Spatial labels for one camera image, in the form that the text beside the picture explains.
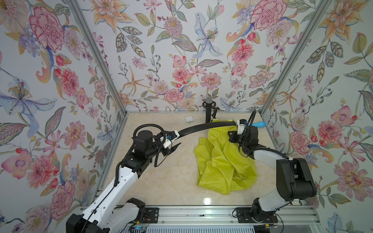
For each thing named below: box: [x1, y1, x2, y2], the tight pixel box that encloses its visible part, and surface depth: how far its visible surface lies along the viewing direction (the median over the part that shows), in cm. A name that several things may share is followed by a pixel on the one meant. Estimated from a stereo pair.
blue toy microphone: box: [252, 121, 268, 128], surface depth 113 cm
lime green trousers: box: [193, 118, 258, 195], surface depth 86 cm
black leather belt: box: [177, 121, 238, 139], surface depth 76 cm
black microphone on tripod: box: [202, 96, 221, 124], surface depth 103 cm
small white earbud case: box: [184, 115, 194, 123], surface depth 119 cm
